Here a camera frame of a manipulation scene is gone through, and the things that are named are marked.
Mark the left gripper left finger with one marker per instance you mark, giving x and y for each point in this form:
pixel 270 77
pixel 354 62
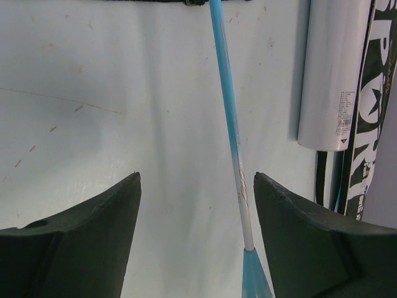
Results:
pixel 82 251

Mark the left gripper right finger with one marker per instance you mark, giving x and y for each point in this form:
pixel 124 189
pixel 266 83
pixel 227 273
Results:
pixel 315 252

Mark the light blue racket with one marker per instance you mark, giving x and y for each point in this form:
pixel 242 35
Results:
pixel 254 281

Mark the black racket cover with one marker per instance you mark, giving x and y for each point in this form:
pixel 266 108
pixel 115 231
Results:
pixel 356 165

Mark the white shuttlecock tube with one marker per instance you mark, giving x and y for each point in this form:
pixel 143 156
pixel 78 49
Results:
pixel 334 51

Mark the blue racket cover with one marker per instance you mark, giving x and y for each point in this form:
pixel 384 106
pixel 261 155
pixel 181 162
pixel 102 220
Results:
pixel 185 2

